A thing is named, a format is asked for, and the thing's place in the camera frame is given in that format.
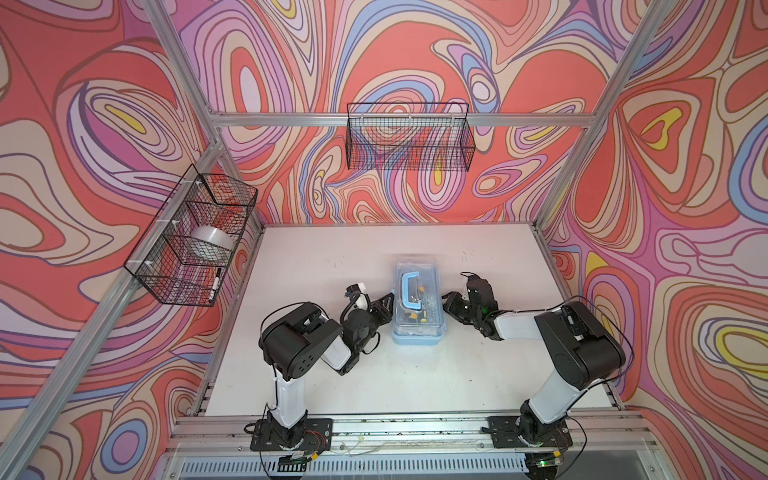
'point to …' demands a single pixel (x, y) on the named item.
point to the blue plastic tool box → (417, 341)
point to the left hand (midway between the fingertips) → (399, 297)
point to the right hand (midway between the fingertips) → (440, 306)
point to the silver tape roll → (210, 242)
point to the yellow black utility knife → (422, 316)
